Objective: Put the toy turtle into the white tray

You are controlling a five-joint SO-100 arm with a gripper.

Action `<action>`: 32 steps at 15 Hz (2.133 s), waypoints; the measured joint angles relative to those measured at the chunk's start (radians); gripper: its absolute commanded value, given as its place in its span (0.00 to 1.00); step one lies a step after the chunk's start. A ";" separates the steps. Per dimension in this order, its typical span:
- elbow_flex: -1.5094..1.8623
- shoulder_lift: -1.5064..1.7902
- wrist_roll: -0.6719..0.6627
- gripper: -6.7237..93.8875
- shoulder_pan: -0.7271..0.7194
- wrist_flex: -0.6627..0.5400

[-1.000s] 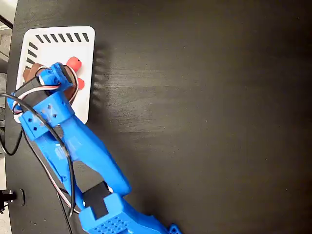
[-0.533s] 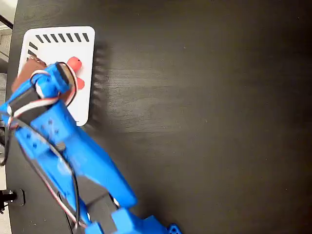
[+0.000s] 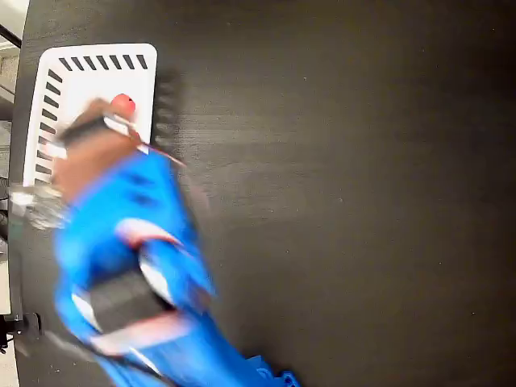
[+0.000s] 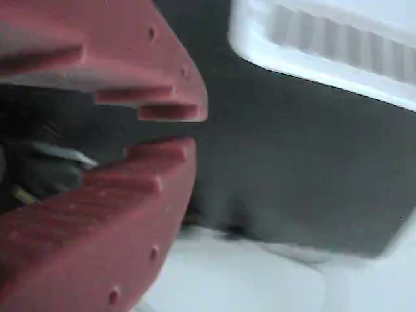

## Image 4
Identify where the white slotted plastic basket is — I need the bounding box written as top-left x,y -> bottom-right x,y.
227,0 -> 416,113

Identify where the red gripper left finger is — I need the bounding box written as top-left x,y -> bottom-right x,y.
0,136 -> 196,312

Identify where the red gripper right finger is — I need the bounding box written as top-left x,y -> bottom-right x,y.
0,0 -> 209,124

